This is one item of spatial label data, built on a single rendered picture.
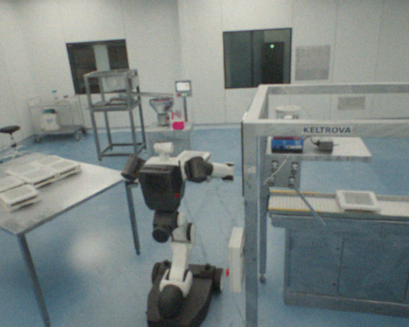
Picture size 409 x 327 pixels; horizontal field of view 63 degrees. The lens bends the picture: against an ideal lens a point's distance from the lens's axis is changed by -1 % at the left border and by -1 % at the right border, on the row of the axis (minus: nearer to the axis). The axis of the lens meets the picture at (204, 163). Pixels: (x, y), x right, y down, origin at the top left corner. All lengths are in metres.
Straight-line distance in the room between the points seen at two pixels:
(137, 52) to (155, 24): 0.69
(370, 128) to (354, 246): 1.29
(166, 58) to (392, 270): 6.00
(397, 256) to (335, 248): 0.40
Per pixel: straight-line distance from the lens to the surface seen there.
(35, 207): 2.85
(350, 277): 2.74
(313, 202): 2.54
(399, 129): 1.49
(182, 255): 2.67
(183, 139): 4.77
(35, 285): 2.81
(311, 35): 7.49
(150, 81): 7.61
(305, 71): 7.48
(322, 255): 2.61
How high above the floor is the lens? 2.00
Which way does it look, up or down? 21 degrees down
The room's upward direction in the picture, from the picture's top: 4 degrees counter-clockwise
